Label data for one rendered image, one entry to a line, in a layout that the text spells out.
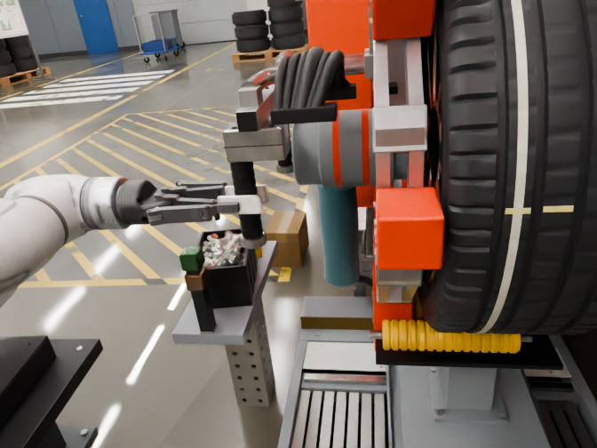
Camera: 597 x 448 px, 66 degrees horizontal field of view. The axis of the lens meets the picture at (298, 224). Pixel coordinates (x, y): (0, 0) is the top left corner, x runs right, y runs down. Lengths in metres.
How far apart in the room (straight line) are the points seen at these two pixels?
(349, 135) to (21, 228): 0.52
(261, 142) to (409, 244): 0.27
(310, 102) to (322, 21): 0.65
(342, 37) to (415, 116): 0.71
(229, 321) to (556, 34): 0.84
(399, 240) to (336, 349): 1.04
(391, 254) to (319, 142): 0.32
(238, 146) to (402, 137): 0.24
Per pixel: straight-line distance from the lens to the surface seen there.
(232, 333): 1.07
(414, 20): 0.63
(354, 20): 1.26
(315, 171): 0.83
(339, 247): 1.05
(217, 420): 1.52
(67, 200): 0.82
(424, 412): 1.19
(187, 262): 0.98
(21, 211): 0.77
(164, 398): 1.63
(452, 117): 0.56
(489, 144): 0.55
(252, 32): 9.33
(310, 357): 1.53
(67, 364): 1.41
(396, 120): 0.59
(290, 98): 0.65
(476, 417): 1.18
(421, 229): 0.53
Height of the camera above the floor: 1.12
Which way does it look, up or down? 27 degrees down
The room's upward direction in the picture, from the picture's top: 6 degrees counter-clockwise
